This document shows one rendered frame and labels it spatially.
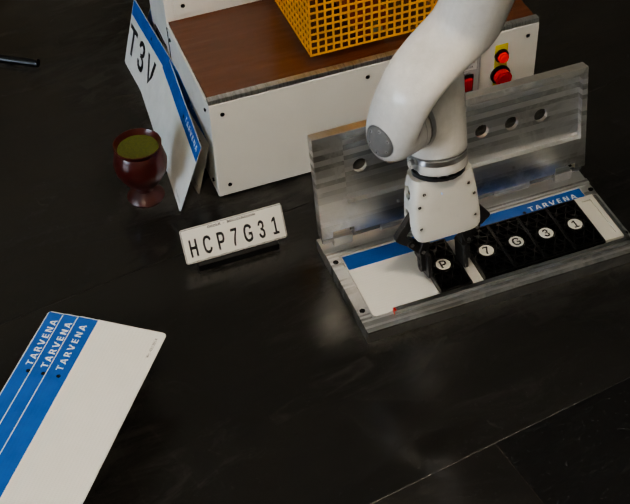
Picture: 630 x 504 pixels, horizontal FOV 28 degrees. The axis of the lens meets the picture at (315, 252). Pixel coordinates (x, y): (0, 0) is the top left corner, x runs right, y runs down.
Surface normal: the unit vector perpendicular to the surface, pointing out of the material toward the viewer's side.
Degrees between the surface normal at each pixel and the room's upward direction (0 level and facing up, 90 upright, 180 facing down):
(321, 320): 0
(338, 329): 0
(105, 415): 0
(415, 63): 41
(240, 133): 90
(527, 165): 81
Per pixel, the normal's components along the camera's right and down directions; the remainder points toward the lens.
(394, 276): -0.04, -0.71
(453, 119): 0.59, 0.39
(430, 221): 0.26, 0.49
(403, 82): -0.51, 0.04
